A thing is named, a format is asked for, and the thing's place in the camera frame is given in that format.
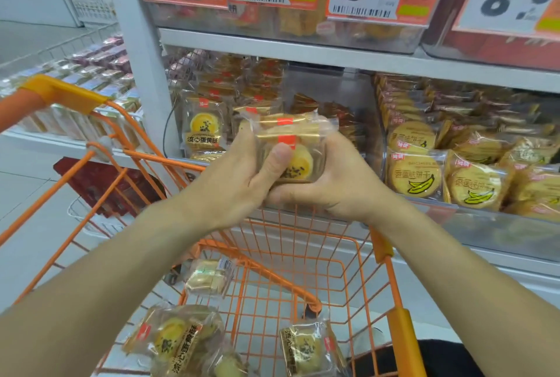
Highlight white metal store shelf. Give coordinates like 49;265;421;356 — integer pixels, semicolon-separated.
98;0;560;329

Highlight person's left hand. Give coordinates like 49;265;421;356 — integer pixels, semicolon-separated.
181;127;294;233

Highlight person's right forearm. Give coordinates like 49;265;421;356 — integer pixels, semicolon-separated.
369;197;560;377

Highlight rows of egg yolk packets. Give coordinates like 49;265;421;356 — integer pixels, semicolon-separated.
179;53;368;163

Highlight group of silver boxed cakes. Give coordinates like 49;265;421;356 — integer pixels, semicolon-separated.
0;34;143;148

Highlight pile of golden cake packets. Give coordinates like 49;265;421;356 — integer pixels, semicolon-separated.
278;6;327;37

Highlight person's white right shoe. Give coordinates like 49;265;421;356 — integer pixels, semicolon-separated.
349;324;391;348

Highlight red carton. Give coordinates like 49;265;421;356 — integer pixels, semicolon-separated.
442;0;560;71

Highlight pile of pastry packets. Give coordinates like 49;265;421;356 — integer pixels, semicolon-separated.
122;302;347;377

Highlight white wire rack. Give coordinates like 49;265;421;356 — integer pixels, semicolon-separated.
0;22;148;152

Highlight person's left forearm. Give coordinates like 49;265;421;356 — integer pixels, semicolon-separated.
0;197;219;377

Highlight person's right hand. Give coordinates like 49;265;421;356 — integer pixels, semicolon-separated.
264;131;394;224

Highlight person's right leg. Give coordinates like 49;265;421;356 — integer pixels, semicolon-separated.
349;339;482;377

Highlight red box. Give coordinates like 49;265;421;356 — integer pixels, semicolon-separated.
53;156;167;218

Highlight orange shopping cart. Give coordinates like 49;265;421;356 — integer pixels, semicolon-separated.
0;74;428;377

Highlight group of banana biscuit packets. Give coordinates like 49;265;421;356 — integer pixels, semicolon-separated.
375;74;560;222

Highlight egg-yolk pastry packet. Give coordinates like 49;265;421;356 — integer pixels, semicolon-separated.
183;258;237;299

